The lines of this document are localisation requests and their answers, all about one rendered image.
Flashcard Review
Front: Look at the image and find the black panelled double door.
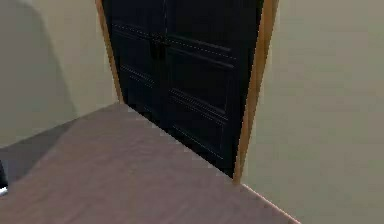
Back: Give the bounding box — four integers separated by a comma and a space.
101, 0, 265, 178

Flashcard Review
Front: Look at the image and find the black object with white base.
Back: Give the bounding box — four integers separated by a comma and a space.
0, 159, 9, 197

